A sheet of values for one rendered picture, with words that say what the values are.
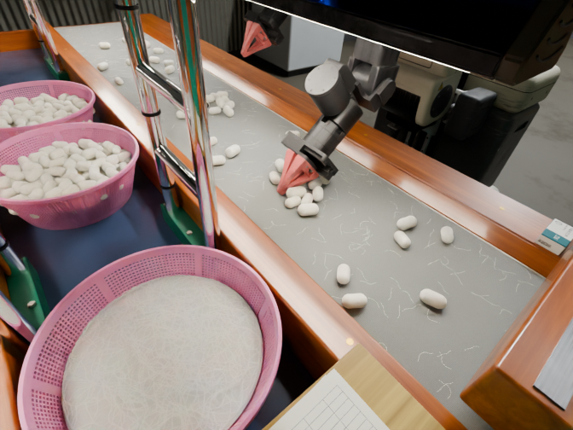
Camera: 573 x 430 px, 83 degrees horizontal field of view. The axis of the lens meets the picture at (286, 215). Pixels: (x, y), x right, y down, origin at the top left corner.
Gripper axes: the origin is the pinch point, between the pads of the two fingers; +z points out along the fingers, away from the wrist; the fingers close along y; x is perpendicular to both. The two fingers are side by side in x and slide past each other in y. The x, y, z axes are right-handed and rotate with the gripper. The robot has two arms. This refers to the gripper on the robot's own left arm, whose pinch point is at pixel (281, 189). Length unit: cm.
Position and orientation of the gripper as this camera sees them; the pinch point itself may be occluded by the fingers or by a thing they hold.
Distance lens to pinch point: 59.2
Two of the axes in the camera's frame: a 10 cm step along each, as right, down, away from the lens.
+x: 4.6, 3.1, 8.3
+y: 6.2, 5.5, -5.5
